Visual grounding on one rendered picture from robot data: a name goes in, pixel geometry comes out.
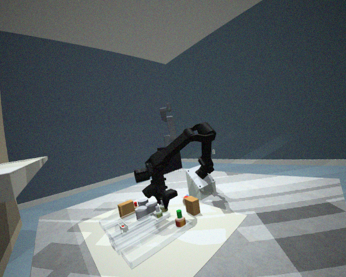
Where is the brown cardboard box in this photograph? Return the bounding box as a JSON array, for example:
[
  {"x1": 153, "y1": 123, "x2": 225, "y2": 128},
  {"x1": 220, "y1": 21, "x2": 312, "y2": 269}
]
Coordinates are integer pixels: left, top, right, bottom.
[{"x1": 185, "y1": 196, "x2": 200, "y2": 216}]

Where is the tan cardboard box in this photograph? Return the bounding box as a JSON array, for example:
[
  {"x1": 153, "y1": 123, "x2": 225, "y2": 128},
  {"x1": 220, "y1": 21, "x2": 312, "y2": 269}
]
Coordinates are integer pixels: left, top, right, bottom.
[{"x1": 117, "y1": 200, "x2": 135, "y2": 218}]

